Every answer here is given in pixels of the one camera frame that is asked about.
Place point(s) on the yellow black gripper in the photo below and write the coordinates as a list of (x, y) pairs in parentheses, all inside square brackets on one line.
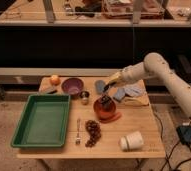
[(114, 80)]

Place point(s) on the dark dish brush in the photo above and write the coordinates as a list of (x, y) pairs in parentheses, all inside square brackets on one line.
[(105, 101)]

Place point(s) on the red bowl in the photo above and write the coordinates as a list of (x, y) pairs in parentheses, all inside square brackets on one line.
[(104, 110)]

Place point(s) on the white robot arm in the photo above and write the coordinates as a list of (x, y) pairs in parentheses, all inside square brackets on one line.
[(154, 65)]

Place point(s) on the purple bowl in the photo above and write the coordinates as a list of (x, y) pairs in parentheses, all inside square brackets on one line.
[(72, 86)]

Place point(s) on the blue grey sponge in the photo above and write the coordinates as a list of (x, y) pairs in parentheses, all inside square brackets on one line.
[(99, 86)]

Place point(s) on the blue cloth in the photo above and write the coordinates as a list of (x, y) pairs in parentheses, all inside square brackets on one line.
[(132, 90)]

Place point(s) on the small metal cup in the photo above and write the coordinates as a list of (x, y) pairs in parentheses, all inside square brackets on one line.
[(84, 95)]

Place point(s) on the yellow cloth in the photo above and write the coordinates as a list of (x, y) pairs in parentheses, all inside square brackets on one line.
[(136, 101)]

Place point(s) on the wooden table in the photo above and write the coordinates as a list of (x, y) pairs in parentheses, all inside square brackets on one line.
[(133, 119)]

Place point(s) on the bunch of dark grapes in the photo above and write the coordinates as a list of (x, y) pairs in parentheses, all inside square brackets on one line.
[(94, 130)]

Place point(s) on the orange fruit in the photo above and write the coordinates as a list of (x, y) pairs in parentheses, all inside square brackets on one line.
[(55, 80)]

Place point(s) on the dark sponge block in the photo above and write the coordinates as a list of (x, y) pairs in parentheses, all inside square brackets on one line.
[(50, 90)]

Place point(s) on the white cup on side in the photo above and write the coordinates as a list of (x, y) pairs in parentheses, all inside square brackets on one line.
[(131, 141)]

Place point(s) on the metal fork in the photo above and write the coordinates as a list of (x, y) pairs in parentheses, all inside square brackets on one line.
[(78, 139)]

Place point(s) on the green plastic tray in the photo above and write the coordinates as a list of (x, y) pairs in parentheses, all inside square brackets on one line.
[(43, 122)]

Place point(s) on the black power box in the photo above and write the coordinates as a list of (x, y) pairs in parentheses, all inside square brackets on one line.
[(184, 134)]

